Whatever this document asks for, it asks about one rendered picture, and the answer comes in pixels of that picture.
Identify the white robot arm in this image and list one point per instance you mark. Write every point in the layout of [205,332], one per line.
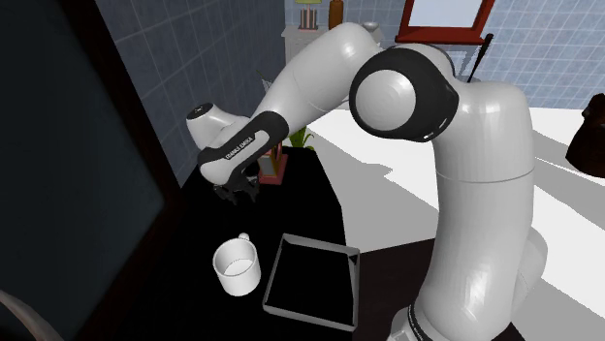
[477,198]

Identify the green plant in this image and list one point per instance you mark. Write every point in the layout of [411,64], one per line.
[300,138]

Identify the dark brown rounded object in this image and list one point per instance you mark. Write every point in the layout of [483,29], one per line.
[588,141]

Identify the red framed mirror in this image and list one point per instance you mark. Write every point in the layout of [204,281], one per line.
[444,21]

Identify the thin black rod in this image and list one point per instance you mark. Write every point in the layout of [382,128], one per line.
[481,56]

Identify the grey curved rim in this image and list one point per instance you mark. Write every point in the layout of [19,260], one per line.
[33,314]

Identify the white mug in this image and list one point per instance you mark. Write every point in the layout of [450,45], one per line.
[238,274]

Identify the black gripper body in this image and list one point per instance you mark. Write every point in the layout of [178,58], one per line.
[238,178]

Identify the black tray with grey rim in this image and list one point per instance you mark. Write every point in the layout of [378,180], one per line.
[312,283]

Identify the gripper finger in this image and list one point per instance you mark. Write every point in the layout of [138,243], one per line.
[227,195]
[251,192]

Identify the white cabinet with ornaments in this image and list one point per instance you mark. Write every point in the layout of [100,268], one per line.
[302,40]

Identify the dark framed panel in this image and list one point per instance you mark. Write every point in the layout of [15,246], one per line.
[61,165]

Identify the red framed box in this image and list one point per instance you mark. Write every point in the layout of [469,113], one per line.
[275,166]

